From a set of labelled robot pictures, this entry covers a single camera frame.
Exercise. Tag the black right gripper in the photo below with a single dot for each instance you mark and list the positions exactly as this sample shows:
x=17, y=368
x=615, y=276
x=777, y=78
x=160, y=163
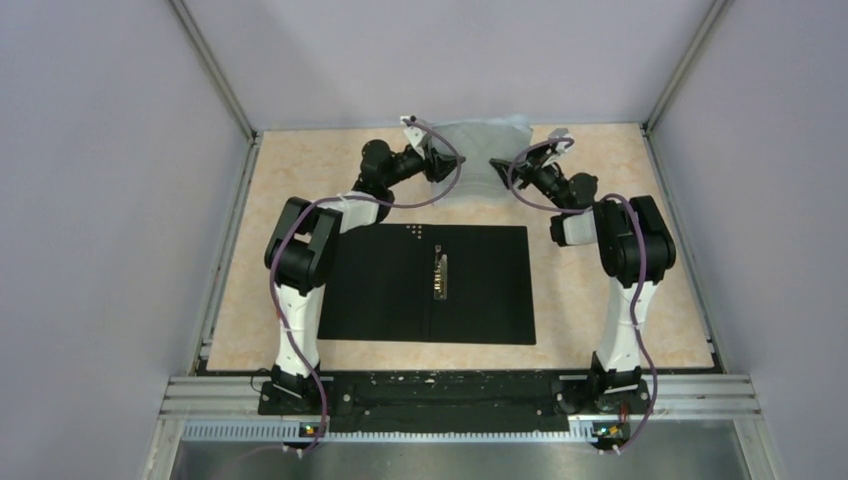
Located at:
x=530, y=167

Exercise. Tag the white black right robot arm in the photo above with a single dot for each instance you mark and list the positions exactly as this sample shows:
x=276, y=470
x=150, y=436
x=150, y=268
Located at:
x=635, y=247

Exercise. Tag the printed paper sheet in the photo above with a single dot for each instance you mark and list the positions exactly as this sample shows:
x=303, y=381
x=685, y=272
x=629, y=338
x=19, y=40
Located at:
x=480, y=141

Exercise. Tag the aluminium frame rail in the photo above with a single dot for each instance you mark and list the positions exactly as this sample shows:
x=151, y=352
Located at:
x=223, y=406

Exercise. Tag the teal black file folder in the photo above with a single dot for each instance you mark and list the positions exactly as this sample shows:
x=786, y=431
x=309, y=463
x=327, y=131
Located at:
x=468, y=284

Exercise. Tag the right aluminium corner post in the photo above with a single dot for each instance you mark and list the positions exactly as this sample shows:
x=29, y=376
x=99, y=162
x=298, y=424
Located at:
x=706, y=28

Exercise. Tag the left aluminium corner post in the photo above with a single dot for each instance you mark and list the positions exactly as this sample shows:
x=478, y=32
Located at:
x=212, y=68

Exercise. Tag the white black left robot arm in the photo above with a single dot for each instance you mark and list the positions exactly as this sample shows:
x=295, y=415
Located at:
x=301, y=252

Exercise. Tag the aluminium corner post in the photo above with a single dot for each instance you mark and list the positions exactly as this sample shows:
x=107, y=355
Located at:
x=212, y=68
x=706, y=28

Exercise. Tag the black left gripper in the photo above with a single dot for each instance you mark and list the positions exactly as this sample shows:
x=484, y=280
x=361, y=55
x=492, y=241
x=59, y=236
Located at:
x=442, y=164

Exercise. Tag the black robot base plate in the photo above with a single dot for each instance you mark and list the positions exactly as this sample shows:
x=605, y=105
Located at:
x=458, y=401

